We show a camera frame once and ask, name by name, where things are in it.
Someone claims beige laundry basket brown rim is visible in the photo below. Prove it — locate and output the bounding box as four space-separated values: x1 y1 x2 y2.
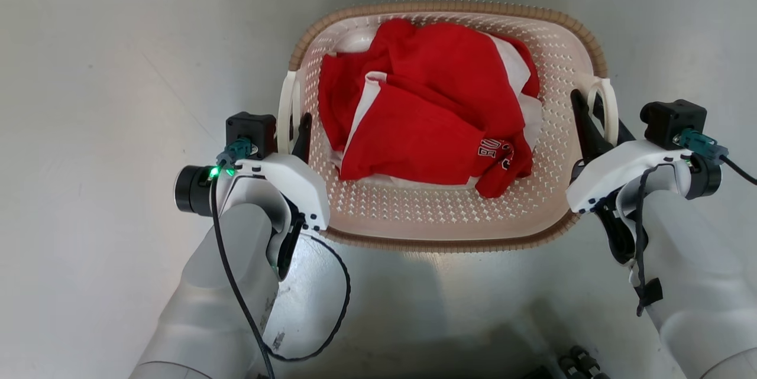
277 0 620 252

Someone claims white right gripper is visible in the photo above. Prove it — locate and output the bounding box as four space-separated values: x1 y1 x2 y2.
566 89 693 215

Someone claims thin black looping cable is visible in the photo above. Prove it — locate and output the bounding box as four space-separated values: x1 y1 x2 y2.
264 232 352 363

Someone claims black cable with teal connector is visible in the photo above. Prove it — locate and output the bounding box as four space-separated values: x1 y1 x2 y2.
210 137 277 379
678 128 757 186

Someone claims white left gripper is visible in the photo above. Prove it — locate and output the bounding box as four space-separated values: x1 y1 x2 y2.
216 112 331 233

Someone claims thin black cable with strap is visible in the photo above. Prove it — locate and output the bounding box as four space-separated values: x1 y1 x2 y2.
633 163 675 317

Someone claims red and white garment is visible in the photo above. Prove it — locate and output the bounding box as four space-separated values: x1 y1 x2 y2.
318 18 544 199

